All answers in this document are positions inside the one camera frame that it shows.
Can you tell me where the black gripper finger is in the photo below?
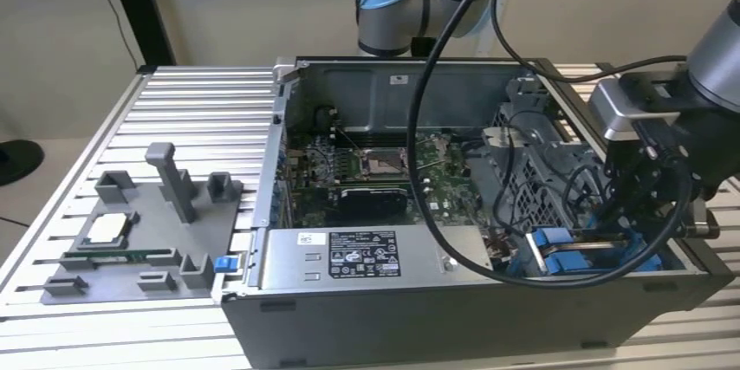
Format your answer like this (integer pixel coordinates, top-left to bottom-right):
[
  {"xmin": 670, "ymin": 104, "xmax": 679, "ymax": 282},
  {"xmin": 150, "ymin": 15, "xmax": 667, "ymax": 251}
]
[
  {"xmin": 611, "ymin": 186, "xmax": 683, "ymax": 237},
  {"xmin": 582, "ymin": 157, "xmax": 644, "ymax": 233}
]

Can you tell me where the disk bay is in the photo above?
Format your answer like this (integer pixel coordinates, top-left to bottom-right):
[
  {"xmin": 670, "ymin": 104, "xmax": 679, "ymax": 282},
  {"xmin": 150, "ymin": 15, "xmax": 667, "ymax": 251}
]
[{"xmin": 518, "ymin": 220, "xmax": 667, "ymax": 278}]

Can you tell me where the blue disk bay clip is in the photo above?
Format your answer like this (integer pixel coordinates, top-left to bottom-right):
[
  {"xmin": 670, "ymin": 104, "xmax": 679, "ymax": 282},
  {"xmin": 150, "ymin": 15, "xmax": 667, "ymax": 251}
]
[{"xmin": 546, "ymin": 254, "xmax": 587, "ymax": 276}]

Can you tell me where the grey metal drive cage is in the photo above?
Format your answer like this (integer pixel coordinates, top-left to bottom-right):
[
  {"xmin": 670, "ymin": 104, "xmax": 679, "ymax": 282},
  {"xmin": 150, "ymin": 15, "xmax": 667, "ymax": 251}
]
[{"xmin": 467, "ymin": 101, "xmax": 608, "ymax": 232}]

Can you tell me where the green motherboard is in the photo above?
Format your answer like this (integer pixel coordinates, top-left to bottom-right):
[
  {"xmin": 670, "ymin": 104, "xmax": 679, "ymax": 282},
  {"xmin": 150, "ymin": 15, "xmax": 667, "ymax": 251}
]
[{"xmin": 286, "ymin": 131, "xmax": 482, "ymax": 228}]

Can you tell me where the CPU socket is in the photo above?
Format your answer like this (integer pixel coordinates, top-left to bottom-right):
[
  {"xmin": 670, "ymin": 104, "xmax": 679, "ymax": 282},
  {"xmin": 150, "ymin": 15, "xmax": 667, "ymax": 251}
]
[{"xmin": 358, "ymin": 148, "xmax": 412, "ymax": 180}]

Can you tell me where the black graphics card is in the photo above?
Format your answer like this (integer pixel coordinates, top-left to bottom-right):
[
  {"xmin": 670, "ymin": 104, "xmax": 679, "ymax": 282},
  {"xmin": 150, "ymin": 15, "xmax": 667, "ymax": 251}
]
[{"xmin": 339, "ymin": 185, "xmax": 410, "ymax": 220}]

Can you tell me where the open black PC case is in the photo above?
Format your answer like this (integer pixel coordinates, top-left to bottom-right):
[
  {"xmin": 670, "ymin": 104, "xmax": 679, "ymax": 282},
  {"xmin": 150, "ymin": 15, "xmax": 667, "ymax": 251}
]
[{"xmin": 211, "ymin": 55, "xmax": 736, "ymax": 370}]

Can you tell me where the silver power supply unit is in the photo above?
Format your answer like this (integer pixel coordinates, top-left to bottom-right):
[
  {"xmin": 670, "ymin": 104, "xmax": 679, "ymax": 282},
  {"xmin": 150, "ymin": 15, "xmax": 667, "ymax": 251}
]
[{"xmin": 258, "ymin": 224, "xmax": 499, "ymax": 293}]

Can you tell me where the grey parts rack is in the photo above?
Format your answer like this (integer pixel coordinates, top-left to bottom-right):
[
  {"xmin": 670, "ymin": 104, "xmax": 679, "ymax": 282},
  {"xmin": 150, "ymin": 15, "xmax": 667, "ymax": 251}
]
[{"xmin": 39, "ymin": 142, "xmax": 248, "ymax": 304}]

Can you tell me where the green RAM stick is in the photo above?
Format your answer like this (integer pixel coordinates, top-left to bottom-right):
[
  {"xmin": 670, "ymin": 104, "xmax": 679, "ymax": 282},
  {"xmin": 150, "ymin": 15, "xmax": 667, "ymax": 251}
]
[{"xmin": 66, "ymin": 248, "xmax": 179, "ymax": 261}]

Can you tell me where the silver CPU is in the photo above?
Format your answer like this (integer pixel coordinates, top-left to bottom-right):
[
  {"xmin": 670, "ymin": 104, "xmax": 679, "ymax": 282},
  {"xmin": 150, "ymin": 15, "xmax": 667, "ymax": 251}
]
[{"xmin": 84, "ymin": 213, "xmax": 134, "ymax": 244}]

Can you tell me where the black round base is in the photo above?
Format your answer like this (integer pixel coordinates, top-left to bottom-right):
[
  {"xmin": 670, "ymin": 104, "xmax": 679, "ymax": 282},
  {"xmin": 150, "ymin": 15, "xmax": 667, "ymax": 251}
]
[{"xmin": 0, "ymin": 139, "xmax": 47, "ymax": 186}]

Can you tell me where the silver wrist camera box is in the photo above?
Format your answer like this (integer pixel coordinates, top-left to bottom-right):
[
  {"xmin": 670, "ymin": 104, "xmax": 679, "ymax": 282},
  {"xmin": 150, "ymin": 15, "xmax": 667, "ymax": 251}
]
[{"xmin": 588, "ymin": 77, "xmax": 683, "ymax": 142}]

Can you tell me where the red wire bundle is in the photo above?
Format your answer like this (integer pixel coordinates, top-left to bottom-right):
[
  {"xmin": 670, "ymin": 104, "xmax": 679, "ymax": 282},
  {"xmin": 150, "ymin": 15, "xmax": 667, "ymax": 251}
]
[{"xmin": 483, "ymin": 234, "xmax": 514, "ymax": 261}]

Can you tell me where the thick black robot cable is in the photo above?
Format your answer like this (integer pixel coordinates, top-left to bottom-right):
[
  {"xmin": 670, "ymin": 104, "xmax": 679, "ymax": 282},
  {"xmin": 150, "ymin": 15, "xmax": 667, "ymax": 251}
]
[{"xmin": 404, "ymin": 0, "xmax": 695, "ymax": 288}]

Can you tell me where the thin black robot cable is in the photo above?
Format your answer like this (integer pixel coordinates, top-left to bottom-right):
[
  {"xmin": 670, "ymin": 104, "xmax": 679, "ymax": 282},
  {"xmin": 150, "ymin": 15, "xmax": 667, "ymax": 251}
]
[{"xmin": 488, "ymin": 0, "xmax": 691, "ymax": 83}]

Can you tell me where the black upright post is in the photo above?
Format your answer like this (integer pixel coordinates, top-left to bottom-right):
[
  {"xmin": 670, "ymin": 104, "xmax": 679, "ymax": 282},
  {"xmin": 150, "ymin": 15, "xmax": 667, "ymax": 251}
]
[{"xmin": 100, "ymin": 0, "xmax": 179, "ymax": 68}]

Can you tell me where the thin black wall wire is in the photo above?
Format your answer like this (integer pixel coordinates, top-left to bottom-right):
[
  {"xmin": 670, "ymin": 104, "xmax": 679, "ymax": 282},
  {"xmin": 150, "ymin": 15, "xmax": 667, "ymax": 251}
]
[{"xmin": 86, "ymin": 0, "xmax": 144, "ymax": 66}]

